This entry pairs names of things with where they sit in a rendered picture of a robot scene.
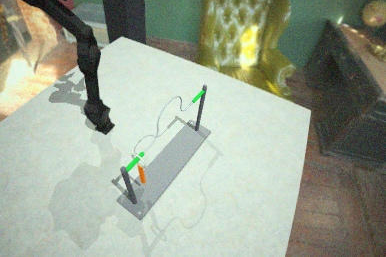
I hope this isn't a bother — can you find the orange handle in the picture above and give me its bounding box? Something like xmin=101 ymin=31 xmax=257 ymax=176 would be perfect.
xmin=132 ymin=153 xmax=147 ymax=185

